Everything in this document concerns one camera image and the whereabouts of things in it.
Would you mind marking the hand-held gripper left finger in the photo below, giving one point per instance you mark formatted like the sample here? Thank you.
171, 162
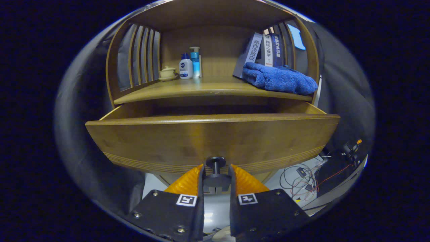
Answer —
174, 215

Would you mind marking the white spine book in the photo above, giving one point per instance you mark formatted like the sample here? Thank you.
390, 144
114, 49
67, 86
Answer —
268, 50

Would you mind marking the blue pump bottle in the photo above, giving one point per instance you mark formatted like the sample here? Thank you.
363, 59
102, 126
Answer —
195, 64

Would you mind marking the white bottle blue cap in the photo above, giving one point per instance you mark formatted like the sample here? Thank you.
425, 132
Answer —
185, 69

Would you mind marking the wooden cabinet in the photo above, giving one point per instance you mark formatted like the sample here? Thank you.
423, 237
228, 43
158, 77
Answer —
208, 13

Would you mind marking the dark blue book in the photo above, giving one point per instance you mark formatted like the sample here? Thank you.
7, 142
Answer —
277, 48

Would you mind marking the cream lidded teacup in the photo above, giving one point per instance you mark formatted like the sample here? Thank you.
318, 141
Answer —
167, 72

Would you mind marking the wooden countertop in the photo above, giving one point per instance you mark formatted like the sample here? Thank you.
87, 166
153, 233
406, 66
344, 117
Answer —
208, 89

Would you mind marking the orange black clamp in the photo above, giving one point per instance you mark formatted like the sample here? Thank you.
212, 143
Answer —
351, 147

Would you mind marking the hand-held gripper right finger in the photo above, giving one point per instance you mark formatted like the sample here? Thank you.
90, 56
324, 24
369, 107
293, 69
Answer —
262, 215

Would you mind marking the blue towel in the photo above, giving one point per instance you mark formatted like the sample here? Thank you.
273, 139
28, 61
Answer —
278, 79

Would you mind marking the wooden drawer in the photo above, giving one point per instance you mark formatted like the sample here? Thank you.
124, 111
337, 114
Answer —
201, 141

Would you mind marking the grey book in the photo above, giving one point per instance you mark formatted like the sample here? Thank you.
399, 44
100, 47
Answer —
250, 53

